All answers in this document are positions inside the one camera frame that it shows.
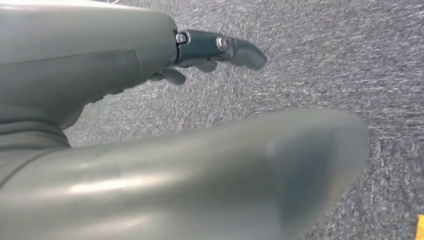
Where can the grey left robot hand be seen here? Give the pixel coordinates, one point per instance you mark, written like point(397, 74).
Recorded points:
point(66, 49)

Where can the yellow floor tape square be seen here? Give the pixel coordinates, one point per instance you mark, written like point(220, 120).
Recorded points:
point(420, 228)

